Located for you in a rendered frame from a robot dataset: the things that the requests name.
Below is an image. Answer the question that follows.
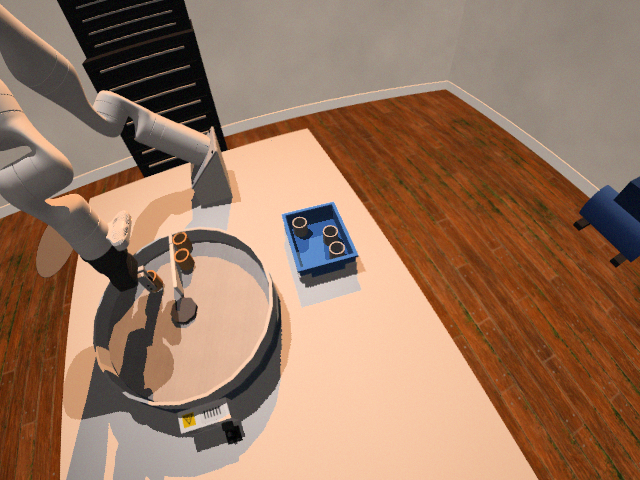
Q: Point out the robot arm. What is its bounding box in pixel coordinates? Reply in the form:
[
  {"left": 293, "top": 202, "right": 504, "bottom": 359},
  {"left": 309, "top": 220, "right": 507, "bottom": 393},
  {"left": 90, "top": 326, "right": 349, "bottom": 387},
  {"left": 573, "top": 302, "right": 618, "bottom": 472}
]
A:
[{"left": 0, "top": 4, "right": 210, "bottom": 243}]

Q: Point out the grey metal sleeve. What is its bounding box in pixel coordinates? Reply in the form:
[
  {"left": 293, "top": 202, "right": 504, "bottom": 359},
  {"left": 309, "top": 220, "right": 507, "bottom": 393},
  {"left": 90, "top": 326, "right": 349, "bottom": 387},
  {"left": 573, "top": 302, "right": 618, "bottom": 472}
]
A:
[
  {"left": 323, "top": 225, "right": 338, "bottom": 246},
  {"left": 292, "top": 217, "right": 308, "bottom": 237},
  {"left": 329, "top": 241, "right": 345, "bottom": 259}
]

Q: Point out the blue crate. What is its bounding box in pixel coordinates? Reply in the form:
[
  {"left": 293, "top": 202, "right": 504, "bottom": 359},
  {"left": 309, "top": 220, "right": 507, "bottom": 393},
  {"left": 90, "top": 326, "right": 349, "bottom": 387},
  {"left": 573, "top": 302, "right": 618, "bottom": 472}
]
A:
[{"left": 282, "top": 201, "right": 358, "bottom": 282}]

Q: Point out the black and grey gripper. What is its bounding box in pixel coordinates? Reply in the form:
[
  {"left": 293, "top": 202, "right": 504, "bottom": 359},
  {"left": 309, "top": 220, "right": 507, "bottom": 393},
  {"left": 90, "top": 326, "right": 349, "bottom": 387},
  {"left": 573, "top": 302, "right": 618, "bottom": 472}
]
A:
[{"left": 68, "top": 211, "right": 157, "bottom": 292}]

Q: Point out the bronze metal sleeve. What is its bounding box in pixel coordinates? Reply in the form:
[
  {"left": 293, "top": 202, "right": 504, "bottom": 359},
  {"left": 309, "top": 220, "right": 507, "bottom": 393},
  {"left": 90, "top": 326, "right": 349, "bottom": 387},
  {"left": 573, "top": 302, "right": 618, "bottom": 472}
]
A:
[
  {"left": 173, "top": 232, "right": 192, "bottom": 251},
  {"left": 174, "top": 249, "right": 195, "bottom": 270},
  {"left": 147, "top": 270, "right": 163, "bottom": 292}
]

